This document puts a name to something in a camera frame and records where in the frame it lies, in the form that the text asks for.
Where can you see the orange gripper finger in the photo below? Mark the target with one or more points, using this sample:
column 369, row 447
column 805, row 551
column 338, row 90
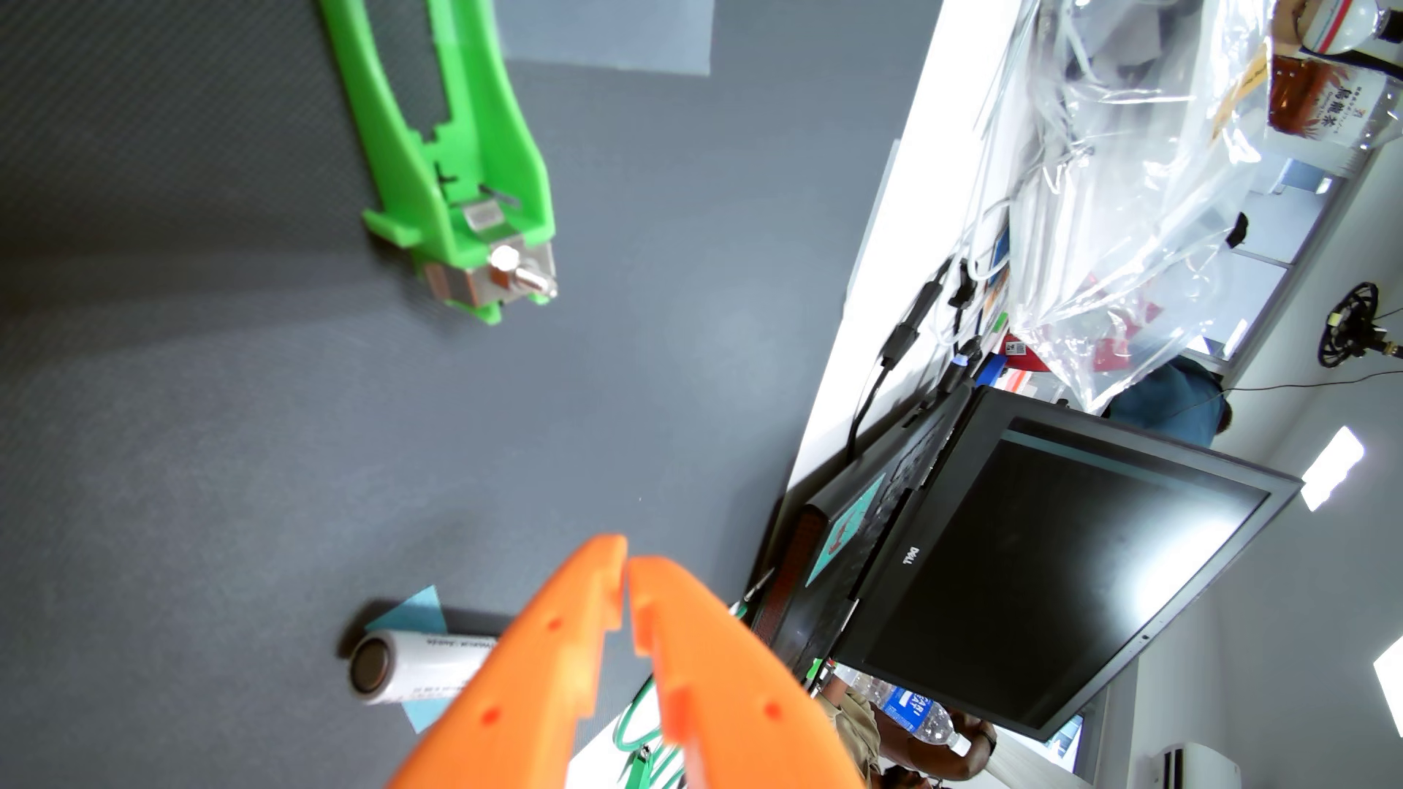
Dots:
column 515, row 701
column 734, row 701

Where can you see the white cylindrical battery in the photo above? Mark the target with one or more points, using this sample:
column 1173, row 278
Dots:
column 417, row 666

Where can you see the green battery holder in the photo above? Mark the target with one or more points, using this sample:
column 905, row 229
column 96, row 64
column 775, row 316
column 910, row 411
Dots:
column 499, row 142

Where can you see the blue tape piece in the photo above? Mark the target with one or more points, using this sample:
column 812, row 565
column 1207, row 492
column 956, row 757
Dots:
column 422, row 614

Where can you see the plastic bottle blue label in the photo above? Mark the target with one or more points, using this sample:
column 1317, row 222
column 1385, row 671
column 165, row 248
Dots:
column 915, row 710

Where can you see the teal sticker on laptop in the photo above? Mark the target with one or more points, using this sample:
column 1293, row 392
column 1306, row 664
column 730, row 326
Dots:
column 844, row 532

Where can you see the black Dell laptop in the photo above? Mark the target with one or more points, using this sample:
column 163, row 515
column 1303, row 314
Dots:
column 1041, row 548

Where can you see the dark grey mat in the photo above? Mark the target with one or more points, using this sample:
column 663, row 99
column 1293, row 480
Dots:
column 219, row 438

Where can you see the blue red small box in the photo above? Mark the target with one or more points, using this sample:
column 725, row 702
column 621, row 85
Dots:
column 1025, row 353

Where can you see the white air conditioner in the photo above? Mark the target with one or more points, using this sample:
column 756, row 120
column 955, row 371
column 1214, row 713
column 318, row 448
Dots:
column 1195, row 767

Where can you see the person in teal shirt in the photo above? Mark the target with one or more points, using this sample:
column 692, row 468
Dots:
column 1167, row 400

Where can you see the clear plastic bag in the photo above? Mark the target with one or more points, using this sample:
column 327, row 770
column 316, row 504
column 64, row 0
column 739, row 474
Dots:
column 1129, row 197

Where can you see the ceiling light panel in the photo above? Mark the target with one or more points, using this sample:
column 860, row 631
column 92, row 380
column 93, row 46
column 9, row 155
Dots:
column 1392, row 685
column 1332, row 468

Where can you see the translucent grey tape strip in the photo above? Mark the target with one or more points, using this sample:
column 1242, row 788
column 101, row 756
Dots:
column 614, row 33

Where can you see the black round fan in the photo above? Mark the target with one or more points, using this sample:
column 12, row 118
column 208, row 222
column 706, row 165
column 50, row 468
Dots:
column 1354, row 326

